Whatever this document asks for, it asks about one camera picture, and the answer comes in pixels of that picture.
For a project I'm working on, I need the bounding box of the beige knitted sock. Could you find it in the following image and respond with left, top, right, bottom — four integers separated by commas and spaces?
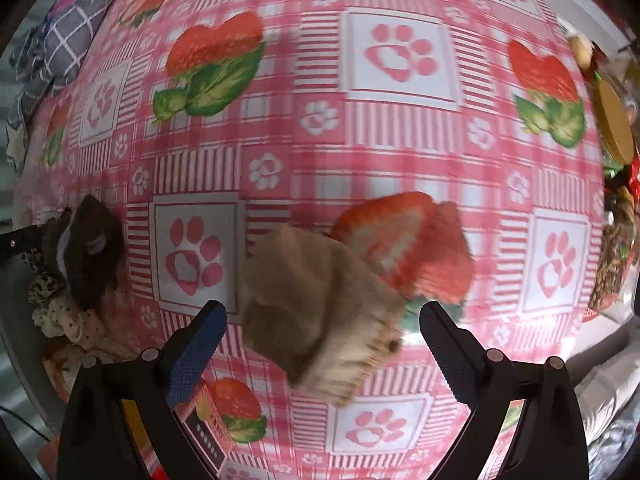
241, 226, 405, 408

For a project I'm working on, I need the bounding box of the white dotted scrunchie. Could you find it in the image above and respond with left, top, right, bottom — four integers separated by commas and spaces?
32, 294, 105, 351

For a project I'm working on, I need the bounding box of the pink strawberry paw tablecloth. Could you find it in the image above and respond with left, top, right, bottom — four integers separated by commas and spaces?
14, 0, 603, 479

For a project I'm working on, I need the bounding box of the purple striped knitted sock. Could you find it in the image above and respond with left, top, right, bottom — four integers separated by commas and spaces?
56, 195, 124, 311

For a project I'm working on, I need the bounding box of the jar with black lid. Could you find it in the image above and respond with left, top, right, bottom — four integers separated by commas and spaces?
588, 186, 639, 312

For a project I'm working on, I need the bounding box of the grey checked star cloth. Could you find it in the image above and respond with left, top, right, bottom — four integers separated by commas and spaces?
6, 0, 114, 174

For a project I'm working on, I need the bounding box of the pink patterned carton box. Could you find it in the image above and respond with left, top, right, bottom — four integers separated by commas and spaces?
121, 376, 237, 480

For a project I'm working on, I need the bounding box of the jar with yellow lid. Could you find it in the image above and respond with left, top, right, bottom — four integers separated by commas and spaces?
593, 78, 634, 170

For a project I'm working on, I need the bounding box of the leopard print scrunchie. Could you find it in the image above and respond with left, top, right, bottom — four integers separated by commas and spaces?
24, 208, 72, 308

